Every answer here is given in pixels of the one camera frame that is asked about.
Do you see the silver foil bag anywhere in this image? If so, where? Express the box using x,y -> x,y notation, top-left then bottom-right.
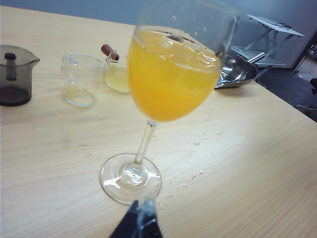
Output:
214,56 -> 258,89

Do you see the clear measuring cup yellow juice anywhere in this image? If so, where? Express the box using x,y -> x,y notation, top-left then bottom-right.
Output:
100,44 -> 131,94

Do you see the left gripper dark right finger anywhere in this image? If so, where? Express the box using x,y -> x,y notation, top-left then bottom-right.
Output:
137,198 -> 164,238

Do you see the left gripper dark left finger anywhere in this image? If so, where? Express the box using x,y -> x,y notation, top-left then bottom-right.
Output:
108,198 -> 141,238

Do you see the clear orange juice measuring cup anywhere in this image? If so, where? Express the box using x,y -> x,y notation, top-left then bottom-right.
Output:
60,53 -> 107,108

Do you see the clear stemmed wine glass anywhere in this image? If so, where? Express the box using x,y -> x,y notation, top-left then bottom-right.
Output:
99,0 -> 243,206

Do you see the smoky grey measuring cup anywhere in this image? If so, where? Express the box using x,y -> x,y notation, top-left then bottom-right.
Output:
0,44 -> 41,108

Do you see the grey metal folding stand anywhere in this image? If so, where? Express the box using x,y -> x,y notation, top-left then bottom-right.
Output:
231,13 -> 306,68

